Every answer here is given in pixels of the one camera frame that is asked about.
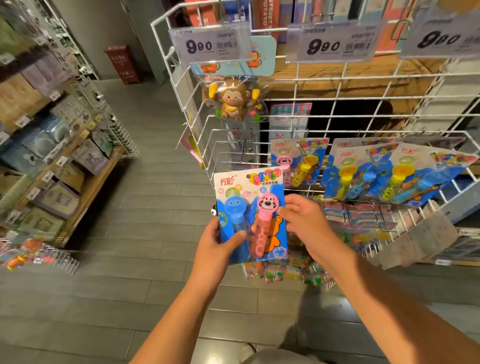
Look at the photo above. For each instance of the person's left forearm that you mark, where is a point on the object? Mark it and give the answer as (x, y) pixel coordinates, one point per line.
(180, 330)

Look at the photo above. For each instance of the red floor cabinet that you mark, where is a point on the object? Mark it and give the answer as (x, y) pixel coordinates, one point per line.
(122, 64)

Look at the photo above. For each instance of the person's left hand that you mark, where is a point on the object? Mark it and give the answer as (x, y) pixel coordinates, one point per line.
(214, 259)

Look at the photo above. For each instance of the white price tag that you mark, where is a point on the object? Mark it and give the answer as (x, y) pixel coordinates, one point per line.
(442, 34)
(210, 45)
(334, 41)

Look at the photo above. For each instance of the wooden goods shelf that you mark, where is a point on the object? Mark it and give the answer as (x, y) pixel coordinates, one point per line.
(94, 191)

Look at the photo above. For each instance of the clear plastic label holder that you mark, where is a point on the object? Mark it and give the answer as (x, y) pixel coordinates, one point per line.
(420, 240)

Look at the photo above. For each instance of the wooden shelf with pouches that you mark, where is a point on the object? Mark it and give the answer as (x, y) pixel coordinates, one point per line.
(30, 146)

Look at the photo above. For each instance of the wooden shelf unit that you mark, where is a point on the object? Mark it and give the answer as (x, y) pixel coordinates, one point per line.
(457, 261)

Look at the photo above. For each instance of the row of colourful boxes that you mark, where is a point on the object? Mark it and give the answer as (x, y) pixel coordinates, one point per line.
(266, 11)

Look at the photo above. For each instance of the pile of small toy packets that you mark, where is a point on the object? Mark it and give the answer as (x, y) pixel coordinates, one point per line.
(364, 217)

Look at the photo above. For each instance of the person's grey clothing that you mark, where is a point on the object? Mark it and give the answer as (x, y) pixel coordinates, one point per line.
(281, 358)

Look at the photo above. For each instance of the wooden display stand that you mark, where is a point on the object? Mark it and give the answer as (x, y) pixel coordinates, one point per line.
(360, 75)

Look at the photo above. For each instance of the person's right hand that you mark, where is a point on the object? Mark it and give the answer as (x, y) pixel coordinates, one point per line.
(315, 225)

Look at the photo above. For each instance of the bubble wand cards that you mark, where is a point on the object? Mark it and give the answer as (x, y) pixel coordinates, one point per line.
(360, 176)

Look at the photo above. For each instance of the blue and pink bubble wand card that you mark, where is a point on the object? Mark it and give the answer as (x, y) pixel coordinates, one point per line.
(247, 214)

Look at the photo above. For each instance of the brown monkey toy packet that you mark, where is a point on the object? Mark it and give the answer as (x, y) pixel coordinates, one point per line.
(234, 97)

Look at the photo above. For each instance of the pink hanging packet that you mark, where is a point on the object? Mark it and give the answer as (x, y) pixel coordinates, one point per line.
(193, 150)

